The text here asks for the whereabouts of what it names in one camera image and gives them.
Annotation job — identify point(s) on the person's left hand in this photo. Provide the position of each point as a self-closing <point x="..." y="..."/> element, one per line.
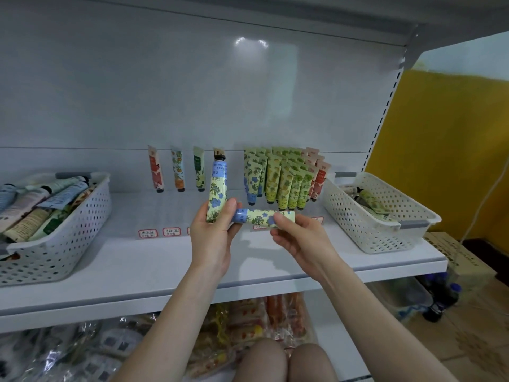
<point x="211" y="246"/>

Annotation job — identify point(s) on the person's right hand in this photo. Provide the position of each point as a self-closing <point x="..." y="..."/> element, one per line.
<point x="310" y="250"/>

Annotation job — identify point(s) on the white perforated plastic basket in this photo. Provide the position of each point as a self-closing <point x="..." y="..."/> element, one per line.
<point x="63" y="250"/>
<point x="350" y="226"/>

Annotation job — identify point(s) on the blue floral hand cream tube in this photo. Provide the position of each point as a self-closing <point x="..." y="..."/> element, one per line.
<point x="256" y="217"/>
<point x="218" y="183"/>

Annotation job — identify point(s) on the pile of green hand cream tubes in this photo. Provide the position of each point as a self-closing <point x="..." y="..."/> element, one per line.
<point x="370" y="201"/>

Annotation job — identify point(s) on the row of hand cream tubes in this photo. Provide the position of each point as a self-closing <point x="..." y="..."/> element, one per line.
<point x="273" y="175"/>

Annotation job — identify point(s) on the white metal shelf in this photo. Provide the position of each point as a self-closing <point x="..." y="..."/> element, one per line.
<point x="103" y="278"/>

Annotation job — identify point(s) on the pile of pale hand cream tubes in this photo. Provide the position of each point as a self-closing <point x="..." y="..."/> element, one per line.
<point x="40" y="207"/>

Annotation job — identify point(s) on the person's left forearm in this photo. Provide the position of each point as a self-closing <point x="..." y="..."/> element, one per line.
<point x="171" y="330"/>

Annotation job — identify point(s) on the person's right forearm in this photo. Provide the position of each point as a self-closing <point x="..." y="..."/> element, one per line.
<point x="382" y="330"/>

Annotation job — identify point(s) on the person's right leg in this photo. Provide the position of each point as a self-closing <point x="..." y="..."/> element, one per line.
<point x="312" y="366"/>

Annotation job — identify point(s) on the person's leg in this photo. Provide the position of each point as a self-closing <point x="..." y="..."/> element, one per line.
<point x="312" y="366"/>
<point x="261" y="363"/>

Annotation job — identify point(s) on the person's left leg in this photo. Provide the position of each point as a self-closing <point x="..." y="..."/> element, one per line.
<point x="261" y="363"/>

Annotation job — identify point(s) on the clear divider tray with labels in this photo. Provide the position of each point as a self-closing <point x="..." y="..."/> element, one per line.
<point x="147" y="233"/>

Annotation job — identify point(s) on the pile of snack packets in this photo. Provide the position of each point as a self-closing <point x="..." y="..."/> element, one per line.
<point x="246" y="322"/>

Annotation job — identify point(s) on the cluster of green bottles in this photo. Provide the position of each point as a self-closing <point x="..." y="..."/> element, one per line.
<point x="439" y="302"/>

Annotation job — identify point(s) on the small brown cardboard box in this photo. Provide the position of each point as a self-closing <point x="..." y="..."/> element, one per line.
<point x="461" y="258"/>

